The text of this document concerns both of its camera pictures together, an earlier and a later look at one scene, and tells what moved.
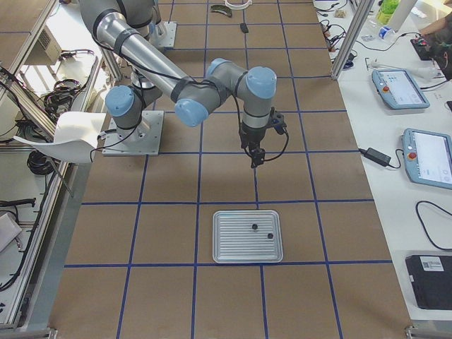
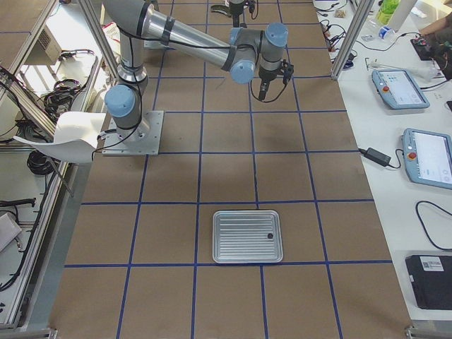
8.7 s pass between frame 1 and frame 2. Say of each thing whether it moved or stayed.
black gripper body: moved
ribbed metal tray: stayed
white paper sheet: stayed
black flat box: stayed
